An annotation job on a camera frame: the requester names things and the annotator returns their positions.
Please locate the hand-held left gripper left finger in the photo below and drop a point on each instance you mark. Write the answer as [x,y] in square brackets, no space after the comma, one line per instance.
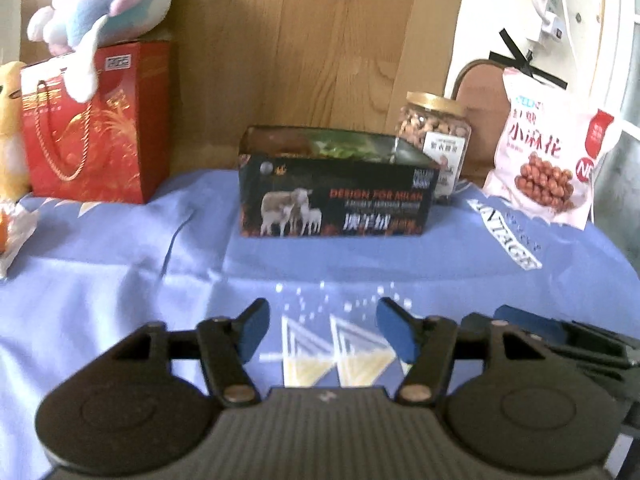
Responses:
[252,330]

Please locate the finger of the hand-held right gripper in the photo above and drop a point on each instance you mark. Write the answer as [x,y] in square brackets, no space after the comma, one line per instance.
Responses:
[535,322]

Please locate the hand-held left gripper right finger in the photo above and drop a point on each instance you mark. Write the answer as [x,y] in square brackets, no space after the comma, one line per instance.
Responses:
[395,330]

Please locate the black sheep print box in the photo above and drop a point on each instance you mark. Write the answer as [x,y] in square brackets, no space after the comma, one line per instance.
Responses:
[335,200]

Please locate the blue printed tablecloth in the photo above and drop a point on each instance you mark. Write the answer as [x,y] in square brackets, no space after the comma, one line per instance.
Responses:
[125,270]

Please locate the pink snack bag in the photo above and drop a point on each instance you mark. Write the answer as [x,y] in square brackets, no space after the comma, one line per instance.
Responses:
[545,160]

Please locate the nut jar with gold lid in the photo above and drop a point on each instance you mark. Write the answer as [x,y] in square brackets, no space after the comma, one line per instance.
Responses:
[430,125]

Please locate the red gift bag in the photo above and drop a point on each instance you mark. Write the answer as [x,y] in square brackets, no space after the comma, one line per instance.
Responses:
[100,135]

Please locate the white orange snack packet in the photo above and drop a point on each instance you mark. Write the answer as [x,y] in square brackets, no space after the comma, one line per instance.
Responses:
[15,235]

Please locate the black tape cross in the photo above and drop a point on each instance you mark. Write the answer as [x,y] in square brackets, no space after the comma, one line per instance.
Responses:
[525,62]

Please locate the white power adapter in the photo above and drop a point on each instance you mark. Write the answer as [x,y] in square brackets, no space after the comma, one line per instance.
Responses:
[554,27]

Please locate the yellow plush toy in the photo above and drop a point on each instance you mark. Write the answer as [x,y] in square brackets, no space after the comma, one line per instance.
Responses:
[10,150]

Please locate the pastel plush dolphin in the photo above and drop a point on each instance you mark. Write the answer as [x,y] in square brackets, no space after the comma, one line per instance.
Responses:
[110,5]

